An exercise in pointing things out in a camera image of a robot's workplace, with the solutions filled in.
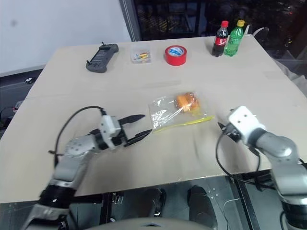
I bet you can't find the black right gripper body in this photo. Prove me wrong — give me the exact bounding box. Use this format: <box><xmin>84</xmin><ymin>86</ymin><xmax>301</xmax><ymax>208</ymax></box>
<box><xmin>220</xmin><ymin>122</ymin><xmax>242</xmax><ymax>142</ymax></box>

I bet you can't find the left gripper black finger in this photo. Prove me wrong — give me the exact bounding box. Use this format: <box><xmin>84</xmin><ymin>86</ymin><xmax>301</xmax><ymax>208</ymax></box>
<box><xmin>123</xmin><ymin>129</ymin><xmax>154</xmax><ymax>148</ymax></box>
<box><xmin>118</xmin><ymin>114</ymin><xmax>146</xmax><ymax>126</ymax></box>

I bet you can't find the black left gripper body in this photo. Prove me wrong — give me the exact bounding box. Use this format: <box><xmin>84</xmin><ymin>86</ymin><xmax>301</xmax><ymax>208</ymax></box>
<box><xmin>111</xmin><ymin>123</ymin><xmax>129</xmax><ymax>148</ymax></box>

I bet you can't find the clear yellow-zip plastic bag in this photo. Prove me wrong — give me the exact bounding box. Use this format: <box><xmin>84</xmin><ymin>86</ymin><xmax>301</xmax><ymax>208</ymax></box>
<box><xmin>148</xmin><ymin>90</ymin><xmax>215</xmax><ymax>133</ymax></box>

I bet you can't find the orange bread with pale stripe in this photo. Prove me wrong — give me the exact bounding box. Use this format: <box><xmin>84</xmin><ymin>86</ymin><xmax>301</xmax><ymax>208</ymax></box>
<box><xmin>185</xmin><ymin>92</ymin><xmax>201</xmax><ymax>112</ymax></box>

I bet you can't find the dark glazed orange bread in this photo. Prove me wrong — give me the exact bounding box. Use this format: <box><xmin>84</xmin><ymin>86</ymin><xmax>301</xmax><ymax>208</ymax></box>
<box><xmin>176</xmin><ymin>94</ymin><xmax>192</xmax><ymax>113</ymax></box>

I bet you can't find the clear box of small parts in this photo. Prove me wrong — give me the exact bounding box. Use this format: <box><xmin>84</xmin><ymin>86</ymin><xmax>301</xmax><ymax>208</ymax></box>
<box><xmin>130</xmin><ymin>46</ymin><xmax>152</xmax><ymax>65</ymax></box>

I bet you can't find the dark rounded shape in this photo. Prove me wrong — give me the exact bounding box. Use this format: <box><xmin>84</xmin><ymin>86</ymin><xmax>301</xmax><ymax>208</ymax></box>
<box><xmin>143</xmin><ymin>188</ymin><xmax>167</xmax><ymax>218</ymax></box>
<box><xmin>187</xmin><ymin>185</ymin><xmax>214</xmax><ymax>222</ymax></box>

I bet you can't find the grey handheld remote controller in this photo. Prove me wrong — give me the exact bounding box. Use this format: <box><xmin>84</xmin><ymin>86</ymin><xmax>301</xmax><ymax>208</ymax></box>
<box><xmin>85</xmin><ymin>42</ymin><xmax>119</xmax><ymax>73</ymax></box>

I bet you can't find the red tape roll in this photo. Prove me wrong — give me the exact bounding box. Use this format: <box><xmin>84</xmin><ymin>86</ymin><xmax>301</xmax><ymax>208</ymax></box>
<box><xmin>164</xmin><ymin>45</ymin><xmax>188</xmax><ymax>67</ymax></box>

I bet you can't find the cola bottle with red cap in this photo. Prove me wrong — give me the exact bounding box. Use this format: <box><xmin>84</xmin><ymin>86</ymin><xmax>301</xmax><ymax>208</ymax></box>
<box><xmin>211</xmin><ymin>20</ymin><xmax>229</xmax><ymax>58</ymax></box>

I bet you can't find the green bottle with yellow cap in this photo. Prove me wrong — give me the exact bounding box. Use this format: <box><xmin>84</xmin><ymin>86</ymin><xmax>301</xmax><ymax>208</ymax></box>
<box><xmin>223</xmin><ymin>20</ymin><xmax>245</xmax><ymax>57</ymax></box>

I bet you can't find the grey rounded robot torso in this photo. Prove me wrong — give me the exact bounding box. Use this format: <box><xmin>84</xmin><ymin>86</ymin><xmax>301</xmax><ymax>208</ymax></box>
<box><xmin>98</xmin><ymin>217</ymin><xmax>214</xmax><ymax>230</ymax></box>

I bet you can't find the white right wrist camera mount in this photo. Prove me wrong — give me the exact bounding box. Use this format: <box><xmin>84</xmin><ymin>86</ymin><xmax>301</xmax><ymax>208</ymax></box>
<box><xmin>227</xmin><ymin>105</ymin><xmax>267</xmax><ymax>145</ymax></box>

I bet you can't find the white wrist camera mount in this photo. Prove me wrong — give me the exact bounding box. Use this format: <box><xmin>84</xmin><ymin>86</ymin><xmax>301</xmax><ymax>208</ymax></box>
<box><xmin>100</xmin><ymin>115</ymin><xmax>123</xmax><ymax>150</ymax></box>
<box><xmin>227</xmin><ymin>105</ymin><xmax>267</xmax><ymax>145</ymax></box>

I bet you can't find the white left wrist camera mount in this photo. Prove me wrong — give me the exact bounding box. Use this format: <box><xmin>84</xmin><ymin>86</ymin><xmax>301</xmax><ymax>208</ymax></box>
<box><xmin>100</xmin><ymin>115</ymin><xmax>123</xmax><ymax>150</ymax></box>

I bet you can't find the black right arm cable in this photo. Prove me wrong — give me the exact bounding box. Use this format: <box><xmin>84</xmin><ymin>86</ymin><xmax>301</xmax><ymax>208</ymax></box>
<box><xmin>215</xmin><ymin>133</ymin><xmax>279</xmax><ymax>192</ymax></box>

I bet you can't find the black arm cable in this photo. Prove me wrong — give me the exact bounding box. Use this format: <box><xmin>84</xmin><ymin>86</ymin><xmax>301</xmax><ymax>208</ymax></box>
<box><xmin>215</xmin><ymin>133</ymin><xmax>279</xmax><ymax>192</ymax></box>
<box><xmin>47</xmin><ymin>106</ymin><xmax>107</xmax><ymax>168</ymax></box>

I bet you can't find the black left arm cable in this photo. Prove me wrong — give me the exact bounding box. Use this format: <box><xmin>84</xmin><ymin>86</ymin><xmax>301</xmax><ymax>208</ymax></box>
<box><xmin>47</xmin><ymin>106</ymin><xmax>107</xmax><ymax>168</ymax></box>

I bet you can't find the black table frame leg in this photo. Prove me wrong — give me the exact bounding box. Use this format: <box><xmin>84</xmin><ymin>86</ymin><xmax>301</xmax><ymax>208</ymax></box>
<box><xmin>234</xmin><ymin>174</ymin><xmax>255</xmax><ymax>230</ymax></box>

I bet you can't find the grey window frame post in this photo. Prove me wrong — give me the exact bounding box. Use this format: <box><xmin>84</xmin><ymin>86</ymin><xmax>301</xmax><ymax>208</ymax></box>
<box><xmin>119</xmin><ymin>0</ymin><xmax>142</xmax><ymax>43</ymax></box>

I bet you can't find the white curved chair frame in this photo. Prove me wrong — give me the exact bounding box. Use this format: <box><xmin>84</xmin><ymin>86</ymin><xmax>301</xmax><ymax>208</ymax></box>
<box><xmin>244</xmin><ymin>23</ymin><xmax>270</xmax><ymax>38</ymax></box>

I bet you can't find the black floor cable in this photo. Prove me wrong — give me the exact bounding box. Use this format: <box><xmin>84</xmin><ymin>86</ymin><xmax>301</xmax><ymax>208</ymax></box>
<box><xmin>0</xmin><ymin>106</ymin><xmax>15</xmax><ymax>128</ymax></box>

